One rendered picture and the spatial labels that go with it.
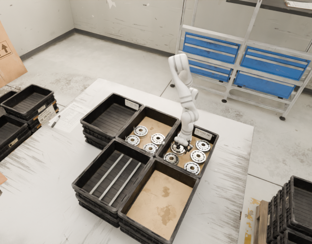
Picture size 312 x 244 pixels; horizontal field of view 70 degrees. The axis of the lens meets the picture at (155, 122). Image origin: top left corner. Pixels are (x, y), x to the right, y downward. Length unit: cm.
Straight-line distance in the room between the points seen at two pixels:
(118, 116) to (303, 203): 156
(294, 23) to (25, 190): 371
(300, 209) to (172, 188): 105
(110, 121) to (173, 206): 80
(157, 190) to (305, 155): 226
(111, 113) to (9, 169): 79
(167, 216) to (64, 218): 60
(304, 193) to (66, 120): 199
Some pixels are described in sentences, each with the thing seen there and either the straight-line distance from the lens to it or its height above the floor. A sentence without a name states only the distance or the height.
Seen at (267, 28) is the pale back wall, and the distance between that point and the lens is 391.
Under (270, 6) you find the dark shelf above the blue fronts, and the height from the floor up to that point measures 135.
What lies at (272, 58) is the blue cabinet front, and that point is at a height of 80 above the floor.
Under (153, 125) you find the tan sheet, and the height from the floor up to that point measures 83.
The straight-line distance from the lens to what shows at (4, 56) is 400.
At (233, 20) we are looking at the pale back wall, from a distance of 390.
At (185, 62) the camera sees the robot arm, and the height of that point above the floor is 143.
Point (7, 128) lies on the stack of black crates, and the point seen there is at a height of 38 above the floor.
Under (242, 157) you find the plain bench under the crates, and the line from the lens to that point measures 184.
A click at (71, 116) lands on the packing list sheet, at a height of 70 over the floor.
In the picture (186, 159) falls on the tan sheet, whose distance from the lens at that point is 153.
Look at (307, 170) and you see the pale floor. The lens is 310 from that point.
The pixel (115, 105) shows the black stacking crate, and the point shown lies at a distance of 187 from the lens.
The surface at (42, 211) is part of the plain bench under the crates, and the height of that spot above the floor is 70.
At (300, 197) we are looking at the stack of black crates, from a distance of 213.
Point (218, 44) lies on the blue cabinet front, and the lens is 312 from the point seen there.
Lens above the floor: 203
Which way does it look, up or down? 44 degrees down
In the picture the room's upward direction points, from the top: 5 degrees clockwise
